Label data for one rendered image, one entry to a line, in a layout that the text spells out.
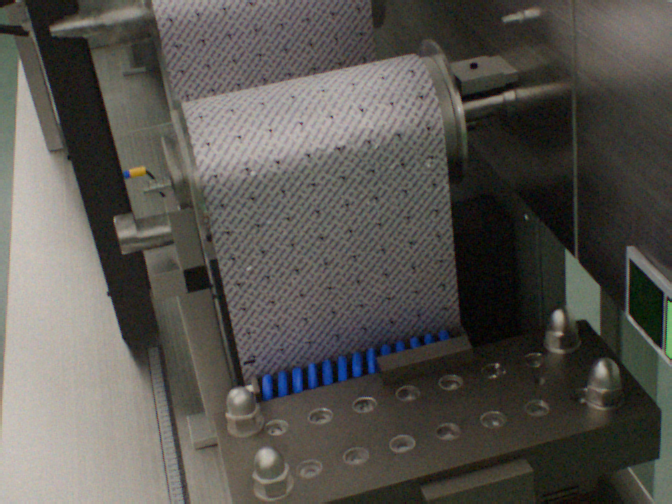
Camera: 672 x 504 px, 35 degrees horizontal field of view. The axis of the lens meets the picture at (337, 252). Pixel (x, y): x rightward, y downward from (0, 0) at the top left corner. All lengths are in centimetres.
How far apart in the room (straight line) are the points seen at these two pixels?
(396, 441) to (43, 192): 106
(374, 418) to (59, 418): 47
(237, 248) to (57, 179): 97
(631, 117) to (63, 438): 78
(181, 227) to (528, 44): 38
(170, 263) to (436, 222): 28
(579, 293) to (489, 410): 201
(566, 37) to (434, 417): 37
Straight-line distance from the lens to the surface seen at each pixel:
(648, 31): 80
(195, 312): 114
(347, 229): 103
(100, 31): 123
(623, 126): 86
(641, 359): 145
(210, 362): 117
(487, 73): 105
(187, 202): 102
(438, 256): 107
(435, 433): 100
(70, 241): 172
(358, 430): 101
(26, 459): 130
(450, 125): 102
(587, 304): 297
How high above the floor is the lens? 169
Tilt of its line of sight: 31 degrees down
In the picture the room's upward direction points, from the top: 9 degrees counter-clockwise
